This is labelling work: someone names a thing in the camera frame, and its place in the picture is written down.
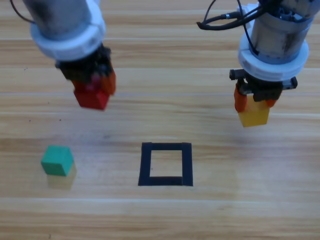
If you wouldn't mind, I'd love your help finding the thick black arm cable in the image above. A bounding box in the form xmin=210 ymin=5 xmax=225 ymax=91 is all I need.
xmin=196 ymin=4 xmax=266 ymax=32

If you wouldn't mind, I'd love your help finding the wrist camera assembly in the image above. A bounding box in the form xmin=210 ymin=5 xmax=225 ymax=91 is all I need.
xmin=236 ymin=3 xmax=258 ymax=28

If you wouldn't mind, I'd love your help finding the thin black arm wire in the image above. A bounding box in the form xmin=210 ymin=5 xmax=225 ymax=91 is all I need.
xmin=203 ymin=0 xmax=261 ymax=56

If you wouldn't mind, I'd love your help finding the red wooden cube block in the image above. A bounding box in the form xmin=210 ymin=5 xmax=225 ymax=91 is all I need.
xmin=73 ymin=83 xmax=111 ymax=111

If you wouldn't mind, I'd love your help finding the dark wrist cable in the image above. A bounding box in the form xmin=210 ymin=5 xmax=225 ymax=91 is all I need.
xmin=9 ymin=0 xmax=37 ymax=25

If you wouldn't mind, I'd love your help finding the green wooden cube block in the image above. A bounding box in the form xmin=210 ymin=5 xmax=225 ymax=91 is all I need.
xmin=40 ymin=145 xmax=73 ymax=177

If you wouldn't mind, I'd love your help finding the yellow wooden cube block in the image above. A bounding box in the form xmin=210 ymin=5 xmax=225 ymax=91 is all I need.
xmin=237 ymin=96 xmax=270 ymax=128

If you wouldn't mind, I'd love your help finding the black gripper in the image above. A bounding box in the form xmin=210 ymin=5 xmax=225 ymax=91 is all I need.
xmin=55 ymin=43 xmax=117 ymax=97
xmin=229 ymin=68 xmax=299 ymax=114

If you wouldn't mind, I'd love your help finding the black tape square outline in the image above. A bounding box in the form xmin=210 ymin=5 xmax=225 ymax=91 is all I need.
xmin=137 ymin=142 xmax=194 ymax=187

